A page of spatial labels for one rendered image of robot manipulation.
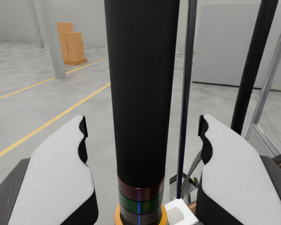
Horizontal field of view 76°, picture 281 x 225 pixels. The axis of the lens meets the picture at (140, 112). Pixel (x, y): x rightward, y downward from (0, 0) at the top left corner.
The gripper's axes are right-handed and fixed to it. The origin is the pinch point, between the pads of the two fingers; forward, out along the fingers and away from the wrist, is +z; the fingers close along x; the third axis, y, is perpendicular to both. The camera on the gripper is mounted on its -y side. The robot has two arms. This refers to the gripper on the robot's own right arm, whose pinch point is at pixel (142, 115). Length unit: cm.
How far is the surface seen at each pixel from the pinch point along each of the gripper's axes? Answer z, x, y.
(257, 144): 95, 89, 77
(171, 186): 42, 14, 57
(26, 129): 260, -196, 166
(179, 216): -0.4, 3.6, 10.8
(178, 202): 1.3, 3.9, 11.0
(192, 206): 0.7, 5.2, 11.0
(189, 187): 40, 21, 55
